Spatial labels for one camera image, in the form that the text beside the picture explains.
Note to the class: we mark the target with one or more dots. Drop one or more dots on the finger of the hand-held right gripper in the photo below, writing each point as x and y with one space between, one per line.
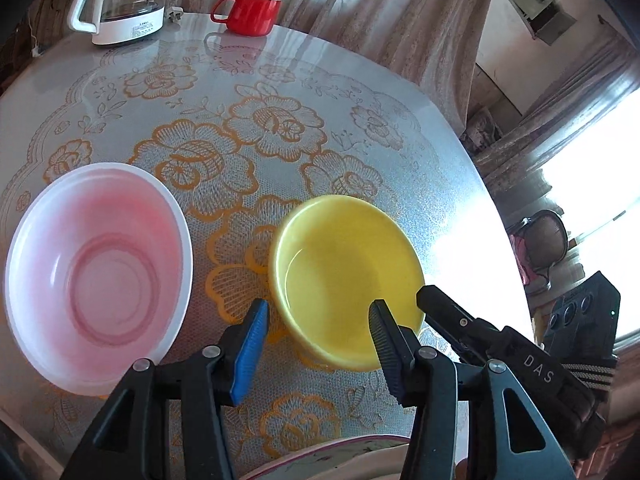
450 312

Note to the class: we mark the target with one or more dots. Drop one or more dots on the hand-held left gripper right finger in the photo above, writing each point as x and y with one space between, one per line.
385 350

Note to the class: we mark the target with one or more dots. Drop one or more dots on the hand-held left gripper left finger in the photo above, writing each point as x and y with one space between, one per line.
250 345

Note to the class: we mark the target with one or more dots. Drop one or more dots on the yellow bowl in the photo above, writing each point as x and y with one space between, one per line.
340 260

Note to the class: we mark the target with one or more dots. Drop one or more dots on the round back wooden chair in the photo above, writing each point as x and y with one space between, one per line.
542 240

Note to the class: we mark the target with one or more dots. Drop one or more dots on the pink-rimmed plate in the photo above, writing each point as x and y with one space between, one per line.
320 460

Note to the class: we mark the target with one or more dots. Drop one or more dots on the red plastic bowl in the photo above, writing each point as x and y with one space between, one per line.
100 270

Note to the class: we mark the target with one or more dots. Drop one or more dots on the leaning printed picture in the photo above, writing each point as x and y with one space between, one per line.
481 130

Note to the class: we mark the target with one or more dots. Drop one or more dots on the floral patterned tablecloth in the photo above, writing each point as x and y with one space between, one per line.
300 160

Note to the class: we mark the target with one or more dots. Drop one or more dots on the beige patterned curtain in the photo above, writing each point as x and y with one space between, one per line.
565 110
375 20

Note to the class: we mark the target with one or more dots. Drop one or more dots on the red mug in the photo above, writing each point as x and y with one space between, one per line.
250 12

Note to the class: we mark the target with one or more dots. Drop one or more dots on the white glass electric kettle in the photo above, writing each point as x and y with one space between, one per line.
125 30

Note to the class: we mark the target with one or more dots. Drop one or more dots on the wall electrical box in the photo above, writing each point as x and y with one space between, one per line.
542 2

